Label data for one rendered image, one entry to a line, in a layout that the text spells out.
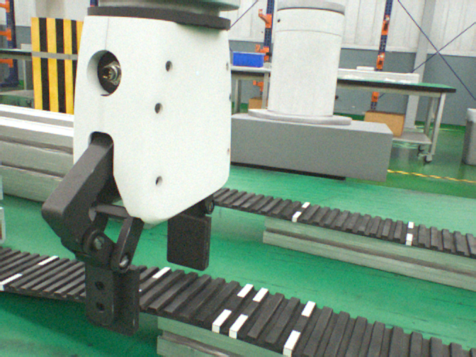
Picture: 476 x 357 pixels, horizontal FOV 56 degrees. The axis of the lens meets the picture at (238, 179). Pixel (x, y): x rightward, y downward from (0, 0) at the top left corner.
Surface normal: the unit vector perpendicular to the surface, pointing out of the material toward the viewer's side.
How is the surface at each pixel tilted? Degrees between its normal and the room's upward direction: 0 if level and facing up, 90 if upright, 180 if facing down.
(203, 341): 90
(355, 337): 1
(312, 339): 1
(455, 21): 90
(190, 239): 91
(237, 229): 0
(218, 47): 84
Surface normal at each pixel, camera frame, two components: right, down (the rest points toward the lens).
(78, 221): 0.92, 0.17
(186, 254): -0.39, 0.22
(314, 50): 0.13, 0.21
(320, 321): 0.09, -0.96
